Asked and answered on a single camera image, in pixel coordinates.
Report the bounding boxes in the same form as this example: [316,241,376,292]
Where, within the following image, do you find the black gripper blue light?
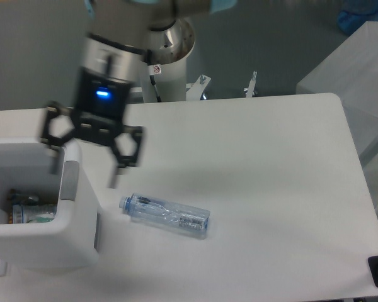
[39,68,146,189]

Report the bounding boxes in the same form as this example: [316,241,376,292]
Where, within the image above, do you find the metal clamp bolt right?
[243,70,258,98]

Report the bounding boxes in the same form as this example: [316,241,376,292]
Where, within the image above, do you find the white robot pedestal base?
[130,19,212,103]

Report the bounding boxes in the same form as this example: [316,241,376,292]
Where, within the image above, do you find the dark trash in bin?
[6,189,40,205]

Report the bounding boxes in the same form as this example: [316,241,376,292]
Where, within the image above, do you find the white trash can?
[0,137,100,269]

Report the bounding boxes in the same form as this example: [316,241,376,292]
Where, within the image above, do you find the clear plastic bottle blue cap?
[119,193,210,239]

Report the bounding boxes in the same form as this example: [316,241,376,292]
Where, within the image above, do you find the clear plastic cup green label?
[26,213,55,223]

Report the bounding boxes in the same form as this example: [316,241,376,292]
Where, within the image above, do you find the blue plastic bag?
[336,1,378,35]

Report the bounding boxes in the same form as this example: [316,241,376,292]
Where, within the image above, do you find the bottle with label in bin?
[8,204,57,224]

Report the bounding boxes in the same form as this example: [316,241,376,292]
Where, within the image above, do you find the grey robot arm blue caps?
[39,1,235,190]

